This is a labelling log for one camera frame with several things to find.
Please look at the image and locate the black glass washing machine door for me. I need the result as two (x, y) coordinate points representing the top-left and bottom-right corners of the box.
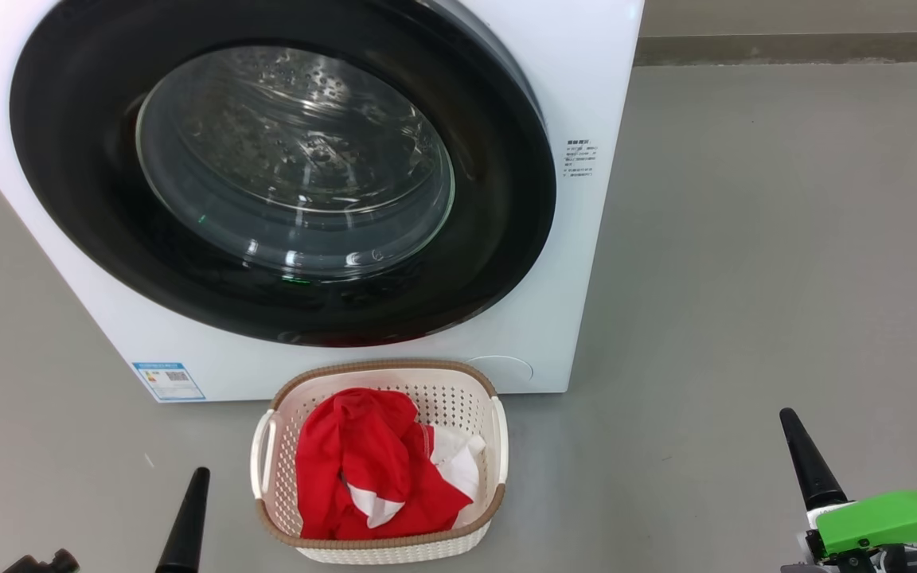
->
(9, 0), (557, 348)

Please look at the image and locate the white front-load washing machine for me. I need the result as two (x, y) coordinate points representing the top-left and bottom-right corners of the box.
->
(0, 0), (646, 403)

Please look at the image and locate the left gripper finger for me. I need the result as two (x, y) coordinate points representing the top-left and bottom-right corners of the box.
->
(155, 467), (211, 573)

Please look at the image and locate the white garment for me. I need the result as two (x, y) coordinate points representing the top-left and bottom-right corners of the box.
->
(429, 426), (487, 502)

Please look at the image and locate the cream perforated laundry basket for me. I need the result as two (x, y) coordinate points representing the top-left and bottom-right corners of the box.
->
(250, 359), (509, 565)

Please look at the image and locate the red garment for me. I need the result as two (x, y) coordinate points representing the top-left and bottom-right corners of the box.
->
(296, 388), (474, 540)

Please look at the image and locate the printed text decal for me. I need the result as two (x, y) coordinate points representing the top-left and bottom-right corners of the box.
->
(564, 139), (599, 177)

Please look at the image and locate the blue energy label sticker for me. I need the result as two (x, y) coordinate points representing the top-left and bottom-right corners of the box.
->
(131, 362), (206, 402)

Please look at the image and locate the round filter cover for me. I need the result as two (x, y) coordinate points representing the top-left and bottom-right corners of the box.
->
(466, 355), (534, 392)

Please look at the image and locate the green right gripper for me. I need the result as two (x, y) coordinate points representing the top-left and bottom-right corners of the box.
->
(779, 407), (917, 573)

